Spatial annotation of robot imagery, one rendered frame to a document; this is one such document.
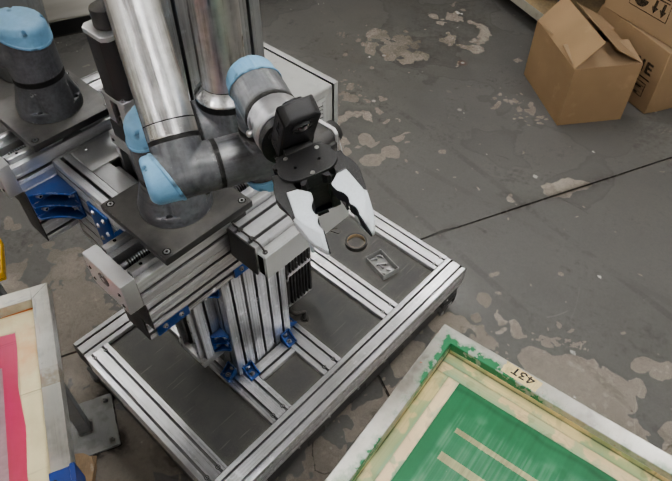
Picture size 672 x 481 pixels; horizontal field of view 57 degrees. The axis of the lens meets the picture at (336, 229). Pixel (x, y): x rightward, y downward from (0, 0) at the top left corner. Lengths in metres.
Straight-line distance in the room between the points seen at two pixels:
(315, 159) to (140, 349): 1.76
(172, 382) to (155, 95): 1.53
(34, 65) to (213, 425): 1.25
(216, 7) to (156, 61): 0.19
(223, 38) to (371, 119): 2.55
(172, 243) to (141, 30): 0.47
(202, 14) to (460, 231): 2.13
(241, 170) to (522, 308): 2.02
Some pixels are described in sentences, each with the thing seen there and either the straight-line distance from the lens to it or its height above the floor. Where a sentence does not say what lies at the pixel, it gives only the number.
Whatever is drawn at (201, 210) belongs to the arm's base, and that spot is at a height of 1.28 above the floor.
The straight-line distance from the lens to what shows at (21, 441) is 1.46.
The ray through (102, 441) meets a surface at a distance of 2.50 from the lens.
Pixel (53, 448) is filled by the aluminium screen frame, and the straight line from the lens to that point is 1.39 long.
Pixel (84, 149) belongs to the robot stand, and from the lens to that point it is 1.67.
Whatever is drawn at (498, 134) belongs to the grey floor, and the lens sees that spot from 3.59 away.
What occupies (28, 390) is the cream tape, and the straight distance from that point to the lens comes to 1.52.
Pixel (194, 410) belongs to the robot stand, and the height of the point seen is 0.21.
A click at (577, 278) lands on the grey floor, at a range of 2.95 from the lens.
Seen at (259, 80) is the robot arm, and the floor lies 1.69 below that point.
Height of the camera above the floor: 2.16
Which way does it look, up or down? 47 degrees down
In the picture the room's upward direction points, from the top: straight up
